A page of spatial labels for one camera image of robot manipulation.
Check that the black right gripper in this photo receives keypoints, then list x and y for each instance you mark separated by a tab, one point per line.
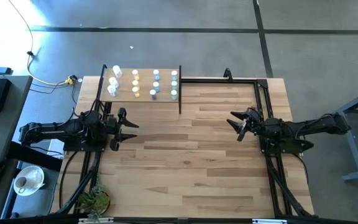
255	123

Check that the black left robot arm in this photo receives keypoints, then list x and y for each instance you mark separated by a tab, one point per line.
67	129

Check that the black aluminium rig frame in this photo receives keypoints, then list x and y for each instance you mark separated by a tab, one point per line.
204	81

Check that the green potted plant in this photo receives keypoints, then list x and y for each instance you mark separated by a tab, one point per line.
93	200

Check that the wooden shelf with black frame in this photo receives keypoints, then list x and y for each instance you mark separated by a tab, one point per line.
141	93

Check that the white paper sheet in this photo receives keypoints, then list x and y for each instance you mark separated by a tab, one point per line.
54	146

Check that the grey metal table frame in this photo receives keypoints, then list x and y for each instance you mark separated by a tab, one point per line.
351	144

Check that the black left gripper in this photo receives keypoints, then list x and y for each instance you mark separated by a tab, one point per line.
112	126

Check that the white cup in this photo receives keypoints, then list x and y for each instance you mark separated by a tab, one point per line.
20	183

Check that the blue medicine bottle white cap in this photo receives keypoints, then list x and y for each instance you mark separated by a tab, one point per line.
173	94
174	74
156	74
156	85

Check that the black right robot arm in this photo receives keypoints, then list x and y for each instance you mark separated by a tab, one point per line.
303	127

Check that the blue pill bottle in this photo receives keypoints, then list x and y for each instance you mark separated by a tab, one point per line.
112	90

